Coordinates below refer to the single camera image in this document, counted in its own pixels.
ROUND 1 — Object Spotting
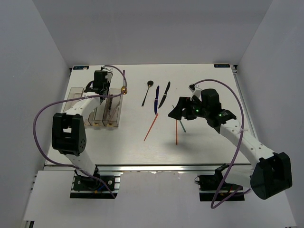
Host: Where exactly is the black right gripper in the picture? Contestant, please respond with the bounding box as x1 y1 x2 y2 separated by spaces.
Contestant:
168 97 209 121

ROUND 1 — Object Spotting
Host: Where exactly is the black handled fork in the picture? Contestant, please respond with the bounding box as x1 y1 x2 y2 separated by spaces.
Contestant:
108 94 113 120

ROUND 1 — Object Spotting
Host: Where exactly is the silver fork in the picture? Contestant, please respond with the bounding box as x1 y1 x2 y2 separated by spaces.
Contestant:
108 103 120 121

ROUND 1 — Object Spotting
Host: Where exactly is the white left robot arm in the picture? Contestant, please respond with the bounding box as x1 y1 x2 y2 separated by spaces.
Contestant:
52 69 113 190

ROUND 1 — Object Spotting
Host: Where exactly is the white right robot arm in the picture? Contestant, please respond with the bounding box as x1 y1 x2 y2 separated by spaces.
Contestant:
168 88 293 200

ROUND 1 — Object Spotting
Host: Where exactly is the orange chopstick left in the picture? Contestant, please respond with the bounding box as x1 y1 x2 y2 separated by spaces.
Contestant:
143 113 159 141

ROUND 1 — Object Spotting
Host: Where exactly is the black knife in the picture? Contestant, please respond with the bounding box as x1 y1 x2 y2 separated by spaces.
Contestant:
158 81 171 108

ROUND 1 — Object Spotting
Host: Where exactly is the blue knife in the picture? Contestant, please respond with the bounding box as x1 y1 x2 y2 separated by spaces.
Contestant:
154 85 160 115

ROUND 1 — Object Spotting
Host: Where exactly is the clear container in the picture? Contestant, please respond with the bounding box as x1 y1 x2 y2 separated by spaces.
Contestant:
80 88 100 125
103 88 123 127
64 87 84 112
88 97 107 127

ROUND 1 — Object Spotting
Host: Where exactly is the blue label left corner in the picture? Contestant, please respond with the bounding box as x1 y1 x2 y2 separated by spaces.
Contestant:
73 66 89 70

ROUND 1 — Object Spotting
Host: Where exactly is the blue label corner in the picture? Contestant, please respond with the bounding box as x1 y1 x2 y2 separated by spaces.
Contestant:
73 66 89 70
213 64 230 68

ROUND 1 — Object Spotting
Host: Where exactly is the black spoon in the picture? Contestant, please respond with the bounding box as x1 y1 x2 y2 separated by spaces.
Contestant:
142 80 154 107

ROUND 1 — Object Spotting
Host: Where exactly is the blue label right corner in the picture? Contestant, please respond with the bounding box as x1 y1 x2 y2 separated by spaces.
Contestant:
213 64 230 68

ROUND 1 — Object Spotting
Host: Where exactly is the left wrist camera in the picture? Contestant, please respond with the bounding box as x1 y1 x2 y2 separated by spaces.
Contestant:
100 66 113 80

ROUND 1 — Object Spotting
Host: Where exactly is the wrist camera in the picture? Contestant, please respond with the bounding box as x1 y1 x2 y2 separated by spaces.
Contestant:
100 66 113 80
189 84 202 98

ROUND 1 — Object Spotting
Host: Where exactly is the gold spoon purple handle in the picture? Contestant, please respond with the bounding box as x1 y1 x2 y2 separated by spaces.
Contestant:
121 70 128 95

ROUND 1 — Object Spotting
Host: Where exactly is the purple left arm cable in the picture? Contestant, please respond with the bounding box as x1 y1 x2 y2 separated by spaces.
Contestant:
32 65 129 198

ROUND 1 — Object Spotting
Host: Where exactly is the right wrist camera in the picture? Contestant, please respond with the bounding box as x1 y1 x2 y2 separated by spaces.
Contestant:
189 84 202 98

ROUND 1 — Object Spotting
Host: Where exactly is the aluminium table frame rail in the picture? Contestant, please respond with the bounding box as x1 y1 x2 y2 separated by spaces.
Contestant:
42 64 270 175

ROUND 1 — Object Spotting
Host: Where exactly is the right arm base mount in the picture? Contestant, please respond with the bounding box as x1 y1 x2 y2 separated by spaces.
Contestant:
194 164 245 203

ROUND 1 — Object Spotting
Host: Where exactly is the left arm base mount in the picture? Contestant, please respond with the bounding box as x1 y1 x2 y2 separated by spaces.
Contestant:
70 174 120 200

